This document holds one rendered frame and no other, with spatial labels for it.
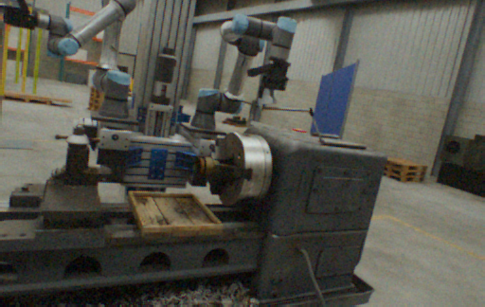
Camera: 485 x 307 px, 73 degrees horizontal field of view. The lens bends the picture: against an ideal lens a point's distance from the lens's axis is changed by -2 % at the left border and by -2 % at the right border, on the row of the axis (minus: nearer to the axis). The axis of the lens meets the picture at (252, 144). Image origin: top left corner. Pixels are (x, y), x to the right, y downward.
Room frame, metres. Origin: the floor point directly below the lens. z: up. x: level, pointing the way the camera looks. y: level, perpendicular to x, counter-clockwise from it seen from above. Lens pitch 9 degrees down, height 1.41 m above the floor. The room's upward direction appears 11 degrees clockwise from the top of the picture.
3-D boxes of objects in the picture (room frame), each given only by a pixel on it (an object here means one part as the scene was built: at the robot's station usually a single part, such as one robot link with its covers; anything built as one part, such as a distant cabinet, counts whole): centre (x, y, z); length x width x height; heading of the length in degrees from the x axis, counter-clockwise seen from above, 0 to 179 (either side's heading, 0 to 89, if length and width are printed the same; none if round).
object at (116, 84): (1.72, 0.75, 1.33); 0.13 x 0.12 x 0.14; 50
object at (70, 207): (1.12, 0.60, 0.95); 0.43 x 0.17 x 0.05; 30
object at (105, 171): (1.18, 0.60, 0.99); 0.20 x 0.10 x 0.05; 120
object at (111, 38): (1.80, 0.84, 1.54); 0.15 x 0.12 x 0.55; 50
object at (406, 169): (8.59, -3.97, 0.22); 1.25 x 0.86 x 0.44; 130
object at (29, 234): (1.08, 0.63, 0.90); 0.47 x 0.30 x 0.06; 30
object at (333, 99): (8.06, -1.61, 1.18); 4.12 x 0.80 x 2.35; 178
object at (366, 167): (1.63, -0.30, 1.06); 0.59 x 0.48 x 0.39; 120
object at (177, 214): (1.28, 0.27, 0.89); 0.36 x 0.30 x 0.04; 30
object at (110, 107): (1.72, 0.74, 1.21); 0.15 x 0.15 x 0.10
